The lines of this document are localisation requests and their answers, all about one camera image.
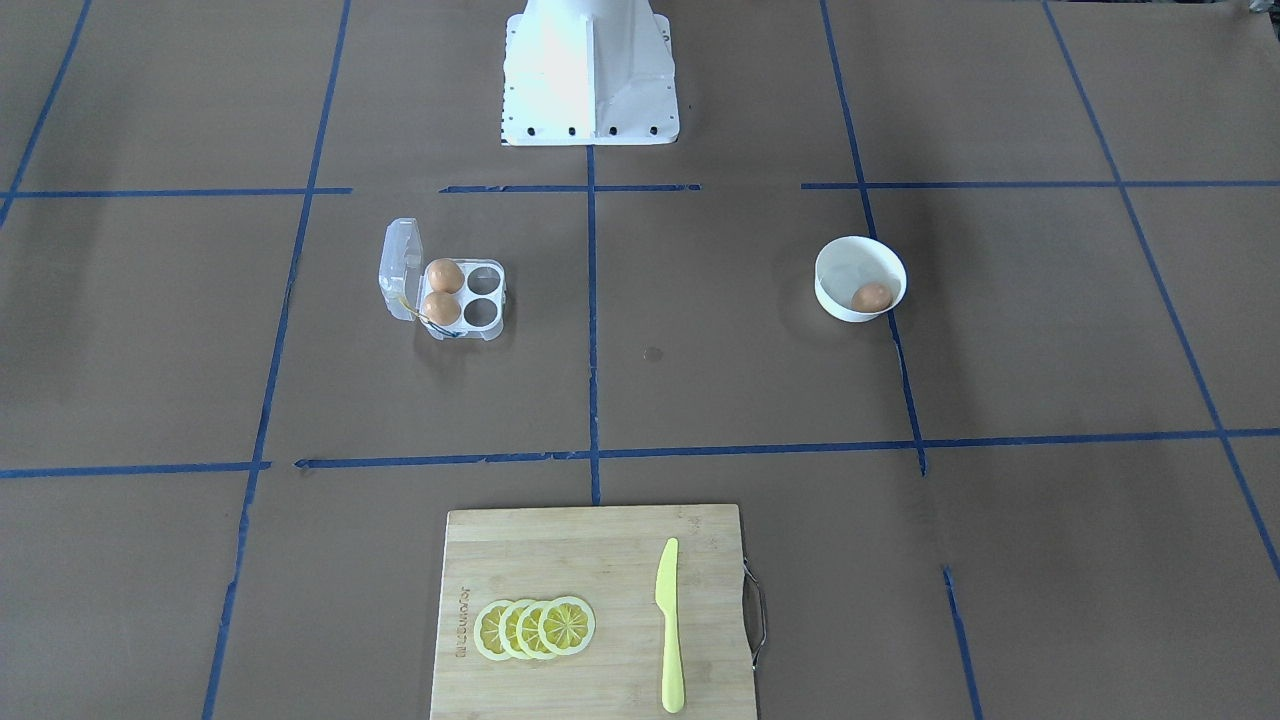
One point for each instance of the white bowl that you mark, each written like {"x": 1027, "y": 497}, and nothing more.
{"x": 846, "y": 264}

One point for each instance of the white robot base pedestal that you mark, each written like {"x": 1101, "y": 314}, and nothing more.
{"x": 589, "y": 73}

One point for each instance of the brown egg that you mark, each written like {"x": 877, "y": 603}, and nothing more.
{"x": 444, "y": 276}
{"x": 872, "y": 298}
{"x": 441, "y": 308}

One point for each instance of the bamboo cutting board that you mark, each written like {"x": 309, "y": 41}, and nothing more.
{"x": 607, "y": 556}

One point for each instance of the yellow plastic knife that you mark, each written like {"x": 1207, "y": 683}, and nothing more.
{"x": 671, "y": 682}

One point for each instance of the clear plastic egg box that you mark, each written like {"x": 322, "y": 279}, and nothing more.
{"x": 402, "y": 283}

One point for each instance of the brown egg front in box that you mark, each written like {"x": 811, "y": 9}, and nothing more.
{"x": 441, "y": 308}

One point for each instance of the lemon slice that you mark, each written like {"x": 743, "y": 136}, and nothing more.
{"x": 509, "y": 629}
{"x": 566, "y": 625}
{"x": 527, "y": 631}
{"x": 489, "y": 631}

